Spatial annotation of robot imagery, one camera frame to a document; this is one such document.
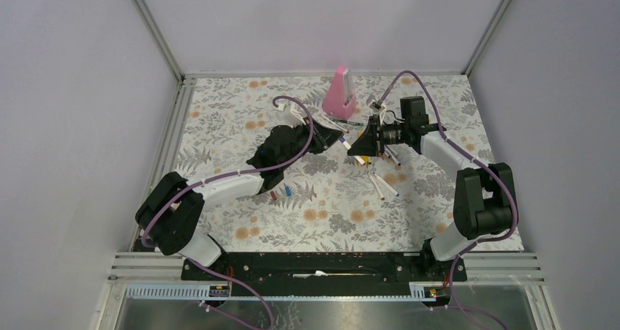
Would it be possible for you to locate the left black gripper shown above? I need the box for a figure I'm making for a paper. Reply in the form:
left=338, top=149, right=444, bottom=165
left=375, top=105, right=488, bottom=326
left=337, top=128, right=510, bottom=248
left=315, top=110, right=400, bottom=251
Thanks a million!
left=278, top=113, right=339, bottom=168

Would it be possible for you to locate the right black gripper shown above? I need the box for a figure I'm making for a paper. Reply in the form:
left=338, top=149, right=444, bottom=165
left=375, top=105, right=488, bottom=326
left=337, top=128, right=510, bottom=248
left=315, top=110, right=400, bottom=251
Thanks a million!
left=349, top=118, right=410, bottom=160

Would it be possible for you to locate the dark green marker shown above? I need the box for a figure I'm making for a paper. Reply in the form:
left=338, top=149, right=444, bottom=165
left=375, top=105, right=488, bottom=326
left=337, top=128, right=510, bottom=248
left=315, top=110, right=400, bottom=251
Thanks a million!
left=337, top=119, right=365, bottom=127

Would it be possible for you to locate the purple capped white marker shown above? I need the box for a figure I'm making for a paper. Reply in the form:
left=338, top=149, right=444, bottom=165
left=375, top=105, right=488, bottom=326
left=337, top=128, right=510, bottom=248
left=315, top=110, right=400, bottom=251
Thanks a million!
left=339, top=136, right=366, bottom=166

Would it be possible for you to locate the magenta capped white marker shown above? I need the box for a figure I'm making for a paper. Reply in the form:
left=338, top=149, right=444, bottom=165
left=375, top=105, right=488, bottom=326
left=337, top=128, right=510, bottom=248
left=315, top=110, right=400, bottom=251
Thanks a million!
left=320, top=114, right=349, bottom=134

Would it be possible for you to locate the red brown capped marker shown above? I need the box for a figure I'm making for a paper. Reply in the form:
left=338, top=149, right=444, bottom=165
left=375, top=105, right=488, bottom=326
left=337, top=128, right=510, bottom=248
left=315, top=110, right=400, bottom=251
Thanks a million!
left=368, top=173, right=385, bottom=200

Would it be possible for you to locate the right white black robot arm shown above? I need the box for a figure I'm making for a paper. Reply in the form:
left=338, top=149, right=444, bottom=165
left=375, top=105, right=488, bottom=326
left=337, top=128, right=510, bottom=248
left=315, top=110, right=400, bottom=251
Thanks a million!
left=347, top=97, right=518, bottom=280

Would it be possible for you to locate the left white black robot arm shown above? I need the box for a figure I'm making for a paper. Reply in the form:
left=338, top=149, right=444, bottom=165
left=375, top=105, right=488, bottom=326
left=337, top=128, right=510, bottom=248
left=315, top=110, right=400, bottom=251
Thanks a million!
left=135, top=101, right=343, bottom=280

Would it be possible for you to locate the pink metronome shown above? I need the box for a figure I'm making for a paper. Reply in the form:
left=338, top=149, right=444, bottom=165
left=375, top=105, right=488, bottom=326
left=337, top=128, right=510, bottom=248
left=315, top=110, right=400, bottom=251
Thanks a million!
left=322, top=65, right=357, bottom=121

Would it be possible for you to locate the floral table mat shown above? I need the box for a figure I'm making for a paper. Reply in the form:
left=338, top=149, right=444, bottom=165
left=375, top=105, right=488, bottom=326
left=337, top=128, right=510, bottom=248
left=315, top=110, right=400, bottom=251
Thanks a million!
left=175, top=75, right=494, bottom=252

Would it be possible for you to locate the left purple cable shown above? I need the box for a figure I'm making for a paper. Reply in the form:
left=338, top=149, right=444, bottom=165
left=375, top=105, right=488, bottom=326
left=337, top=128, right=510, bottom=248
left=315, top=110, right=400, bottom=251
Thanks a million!
left=140, top=95, right=316, bottom=249

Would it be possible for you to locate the purple cable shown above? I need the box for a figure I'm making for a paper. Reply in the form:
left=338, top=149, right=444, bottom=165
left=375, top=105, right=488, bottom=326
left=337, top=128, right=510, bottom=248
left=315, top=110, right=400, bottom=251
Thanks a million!
left=140, top=95, right=316, bottom=249
left=375, top=70, right=519, bottom=319

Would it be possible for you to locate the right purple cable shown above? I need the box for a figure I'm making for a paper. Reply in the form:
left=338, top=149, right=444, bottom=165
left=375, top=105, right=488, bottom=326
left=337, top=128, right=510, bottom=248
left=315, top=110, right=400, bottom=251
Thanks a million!
left=375, top=70, right=519, bottom=319

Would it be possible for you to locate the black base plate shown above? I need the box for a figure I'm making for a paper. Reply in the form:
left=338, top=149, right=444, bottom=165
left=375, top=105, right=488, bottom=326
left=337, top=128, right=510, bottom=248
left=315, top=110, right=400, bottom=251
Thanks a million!
left=209, top=252, right=467, bottom=298

